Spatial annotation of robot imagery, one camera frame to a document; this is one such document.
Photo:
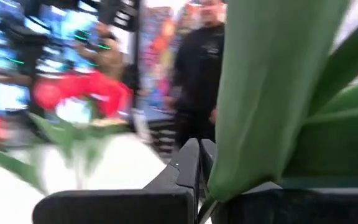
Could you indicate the person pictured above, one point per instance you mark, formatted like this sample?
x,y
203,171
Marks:
x,y
197,77

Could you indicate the black drawer cabinet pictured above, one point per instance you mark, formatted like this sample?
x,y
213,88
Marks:
x,y
163,137

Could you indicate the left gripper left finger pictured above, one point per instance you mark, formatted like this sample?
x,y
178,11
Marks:
x,y
120,207

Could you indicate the pink artificial tulip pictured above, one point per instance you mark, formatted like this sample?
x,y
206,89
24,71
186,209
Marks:
x,y
259,93

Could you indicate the colourful patterned cloth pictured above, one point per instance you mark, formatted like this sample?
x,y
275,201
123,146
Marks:
x,y
158,56

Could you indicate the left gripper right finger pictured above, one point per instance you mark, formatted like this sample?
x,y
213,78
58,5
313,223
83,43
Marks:
x,y
291,208

